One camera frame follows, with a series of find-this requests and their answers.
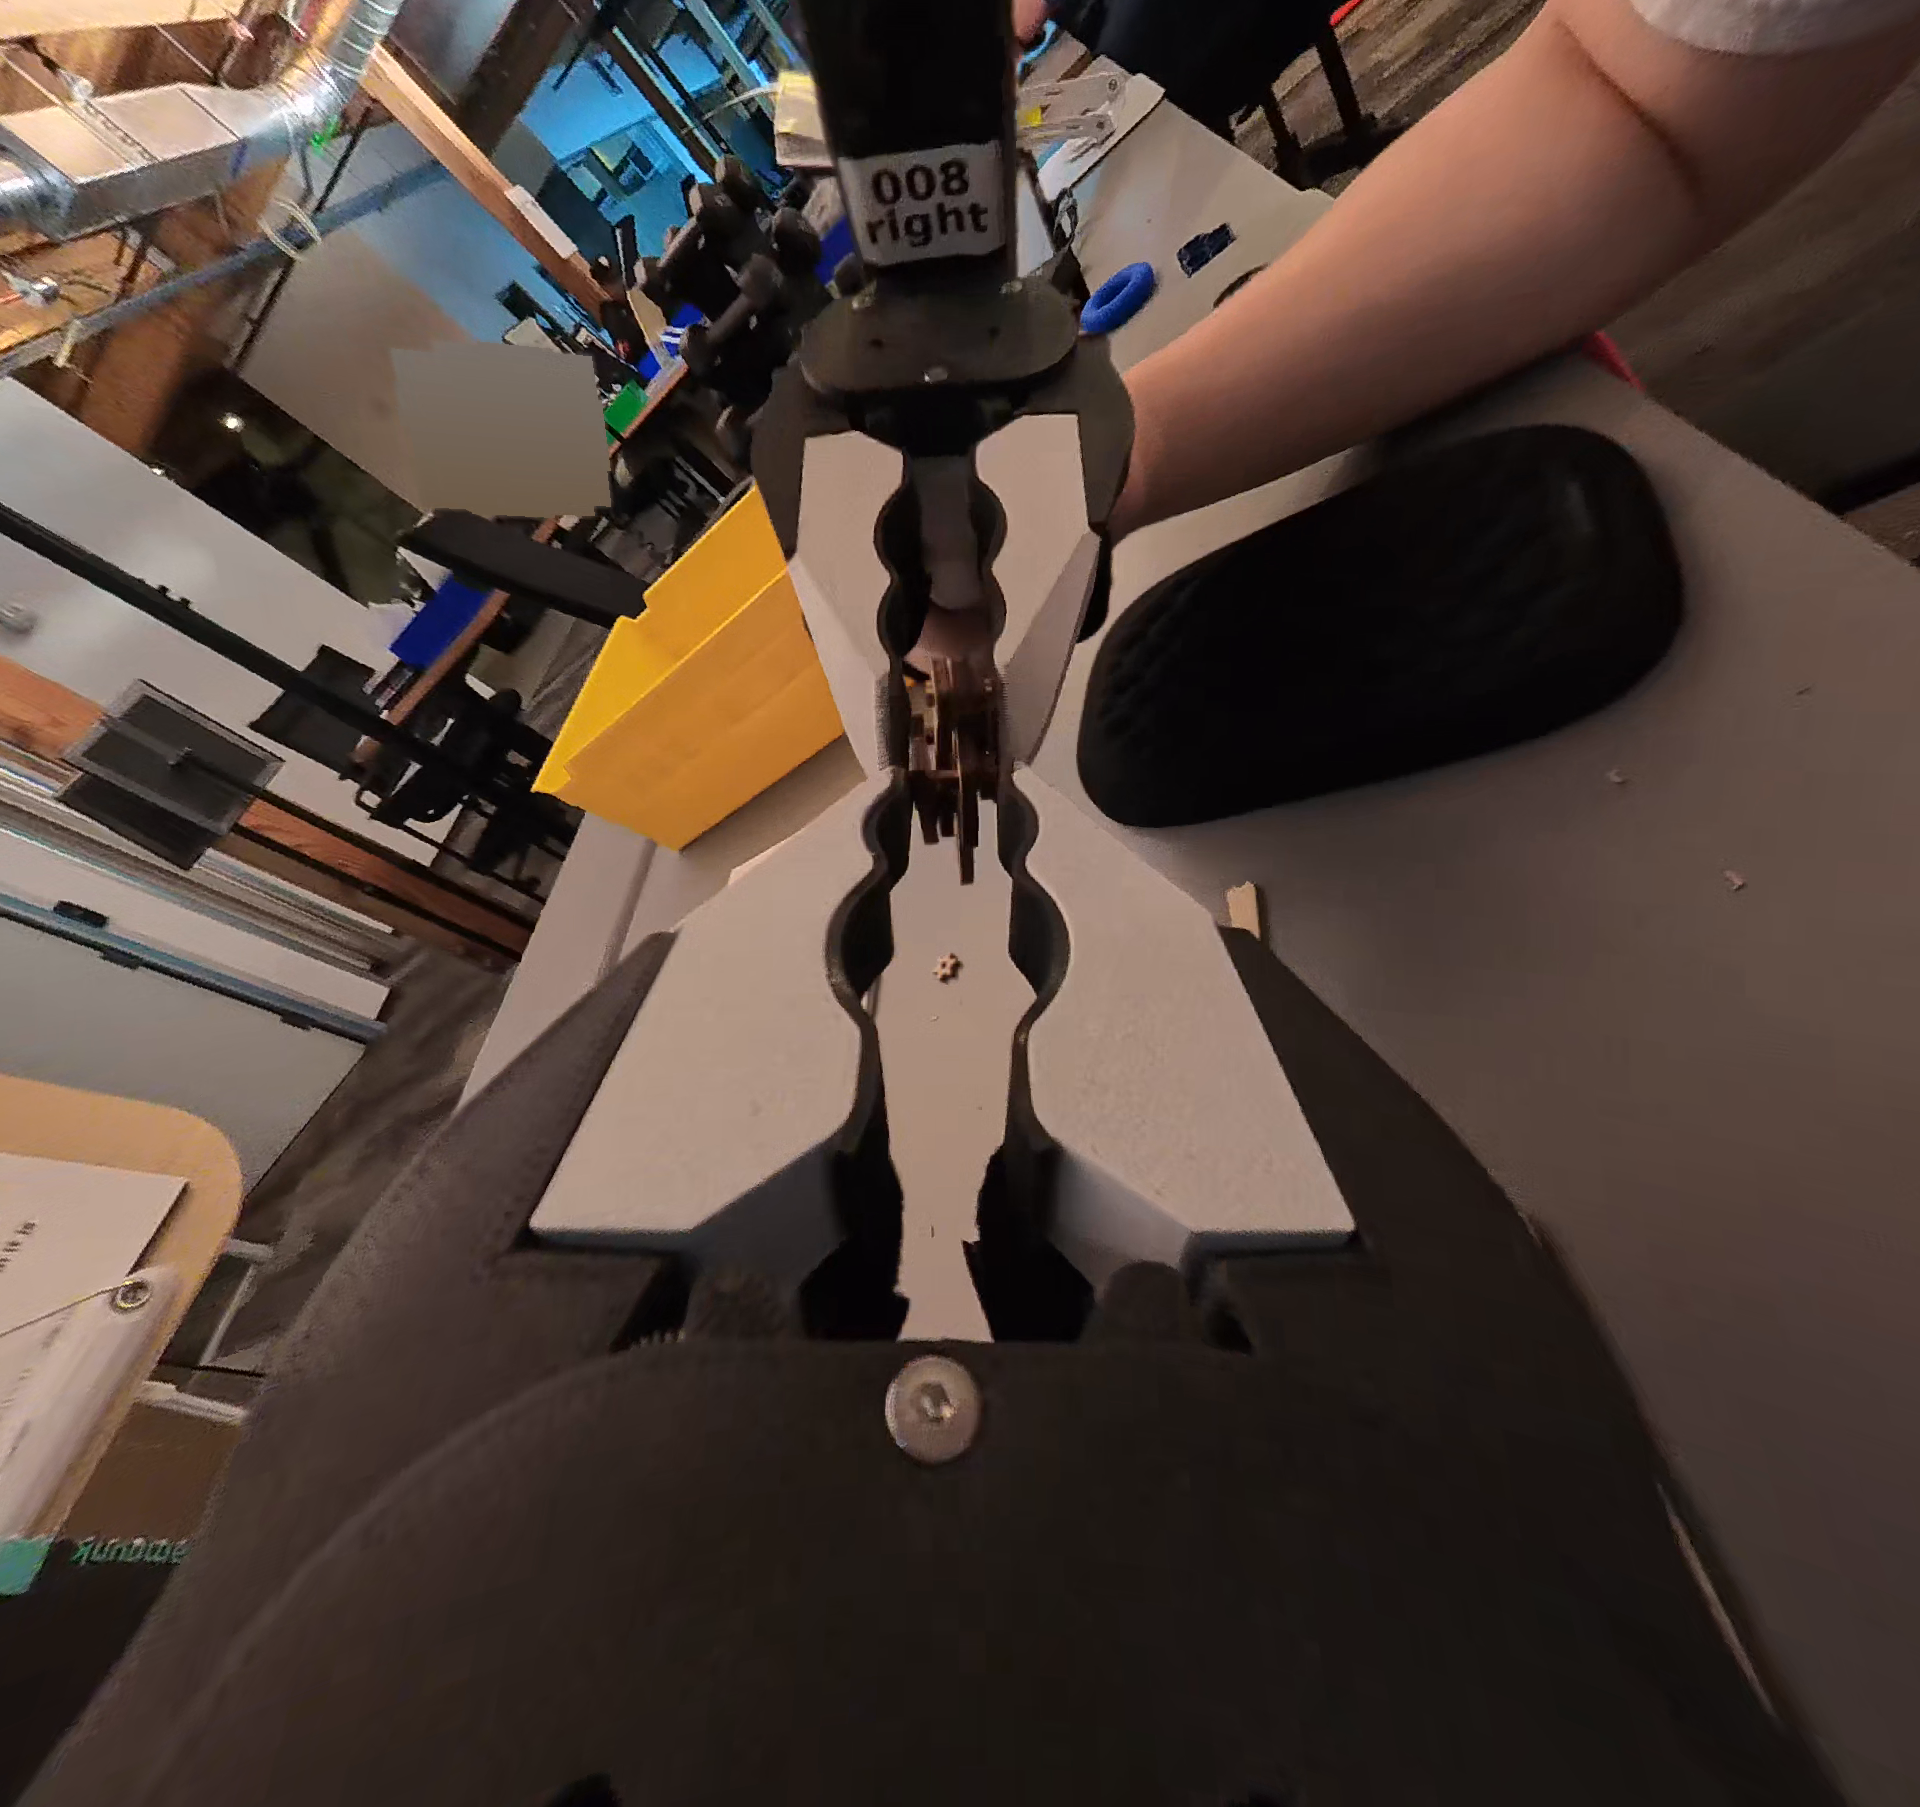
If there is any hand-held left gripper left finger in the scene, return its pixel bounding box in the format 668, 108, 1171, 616
528, 771, 915, 1340

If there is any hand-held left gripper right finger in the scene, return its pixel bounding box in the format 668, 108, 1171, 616
966, 768, 1359, 1340

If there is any metal ventilation duct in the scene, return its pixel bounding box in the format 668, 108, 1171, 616
0, 0, 471, 244

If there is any black office chair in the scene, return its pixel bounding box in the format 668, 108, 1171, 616
252, 641, 589, 865

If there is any rack of black dumbbells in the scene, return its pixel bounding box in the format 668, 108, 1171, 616
641, 153, 838, 415

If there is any black flat board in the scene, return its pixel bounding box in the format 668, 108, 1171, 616
400, 506, 650, 629

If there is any black quilted pad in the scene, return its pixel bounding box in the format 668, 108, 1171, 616
1074, 423, 1686, 834

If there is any yellow plastic bin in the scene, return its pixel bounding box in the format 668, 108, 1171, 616
530, 483, 851, 852

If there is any pale background table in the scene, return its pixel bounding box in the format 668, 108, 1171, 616
1033, 58, 1340, 339

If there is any white paper sheet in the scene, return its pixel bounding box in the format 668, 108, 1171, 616
0, 1150, 191, 1538

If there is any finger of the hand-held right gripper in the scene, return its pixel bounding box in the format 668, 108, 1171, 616
787, 427, 920, 780
974, 411, 1108, 768

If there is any person's right forearm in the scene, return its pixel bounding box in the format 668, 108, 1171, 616
1116, 0, 1801, 536

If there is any black model kit box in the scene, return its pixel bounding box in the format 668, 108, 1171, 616
0, 1527, 200, 1807

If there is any blue storage bin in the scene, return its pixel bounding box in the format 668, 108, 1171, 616
390, 580, 507, 671

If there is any black wall box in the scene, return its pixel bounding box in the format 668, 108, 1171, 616
57, 679, 288, 873

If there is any small wooden gear assembly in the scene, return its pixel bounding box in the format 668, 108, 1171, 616
875, 656, 1008, 889

